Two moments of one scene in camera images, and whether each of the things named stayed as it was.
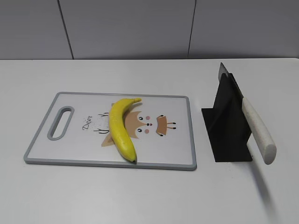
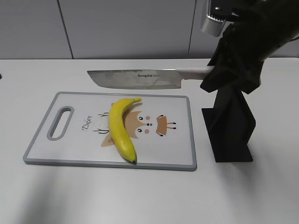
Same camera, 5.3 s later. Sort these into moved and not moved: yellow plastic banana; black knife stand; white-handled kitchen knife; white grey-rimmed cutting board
Moved: white-handled kitchen knife
Not moved: yellow plastic banana; black knife stand; white grey-rimmed cutting board
